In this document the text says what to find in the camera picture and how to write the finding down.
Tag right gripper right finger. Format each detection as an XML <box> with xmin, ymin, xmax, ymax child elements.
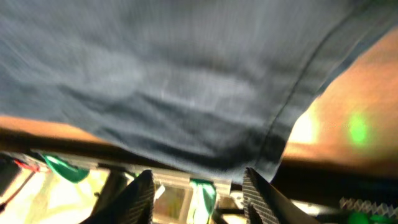
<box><xmin>243</xmin><ymin>168</ymin><xmax>319</xmax><ymax>224</ymax></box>

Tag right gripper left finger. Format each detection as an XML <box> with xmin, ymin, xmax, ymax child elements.
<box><xmin>81</xmin><ymin>170</ymin><xmax>155</xmax><ymax>224</ymax></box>

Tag navy shorts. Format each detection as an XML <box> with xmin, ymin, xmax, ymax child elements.
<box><xmin>1</xmin><ymin>0</ymin><xmax>397</xmax><ymax>182</ymax></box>

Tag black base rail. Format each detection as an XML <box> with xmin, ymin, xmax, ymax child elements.
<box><xmin>0</xmin><ymin>151</ymin><xmax>398</xmax><ymax>224</ymax></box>

